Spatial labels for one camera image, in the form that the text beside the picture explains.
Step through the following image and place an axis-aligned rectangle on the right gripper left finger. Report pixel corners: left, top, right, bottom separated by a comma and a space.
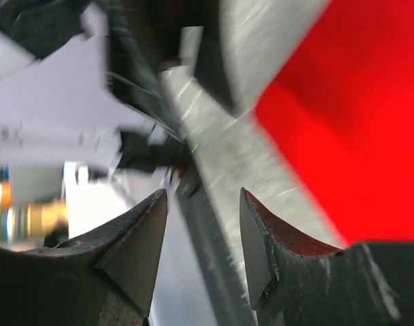
0, 189, 168, 326

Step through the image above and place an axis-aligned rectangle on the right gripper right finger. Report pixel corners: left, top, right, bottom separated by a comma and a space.
240, 189, 414, 325

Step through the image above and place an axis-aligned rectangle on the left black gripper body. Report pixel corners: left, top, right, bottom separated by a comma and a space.
108, 1, 237, 141

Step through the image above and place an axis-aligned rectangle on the red t shirt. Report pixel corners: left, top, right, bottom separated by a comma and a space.
255, 1, 414, 243

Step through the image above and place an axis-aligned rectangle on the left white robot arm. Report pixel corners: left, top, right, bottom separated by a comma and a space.
0, 1, 237, 173

